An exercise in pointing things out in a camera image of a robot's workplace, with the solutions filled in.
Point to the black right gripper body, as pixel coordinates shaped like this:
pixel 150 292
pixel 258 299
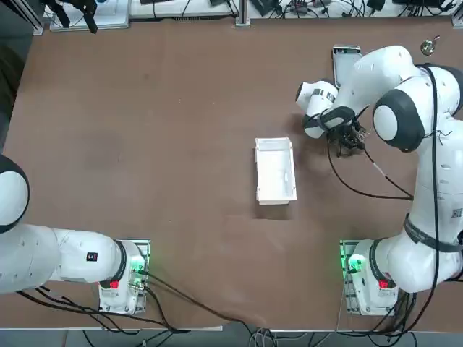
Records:
pixel 349 139

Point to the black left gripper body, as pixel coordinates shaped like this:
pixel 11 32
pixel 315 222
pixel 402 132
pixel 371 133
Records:
pixel 85 3

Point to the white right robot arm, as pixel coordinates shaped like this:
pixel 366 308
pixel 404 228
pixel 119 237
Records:
pixel 383 72

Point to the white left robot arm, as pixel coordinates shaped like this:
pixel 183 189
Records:
pixel 36 253

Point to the white plastic storage bin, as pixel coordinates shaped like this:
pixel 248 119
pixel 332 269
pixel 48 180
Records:
pixel 275 173

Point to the clear bottle with silver pump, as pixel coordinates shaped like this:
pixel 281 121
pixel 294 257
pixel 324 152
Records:
pixel 427 47

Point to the black power adapter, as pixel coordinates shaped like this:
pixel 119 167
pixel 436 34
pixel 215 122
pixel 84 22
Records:
pixel 266 7

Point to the aluminium frame post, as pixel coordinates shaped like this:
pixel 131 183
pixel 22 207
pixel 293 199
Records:
pixel 242 14
pixel 37 18
pixel 457 14

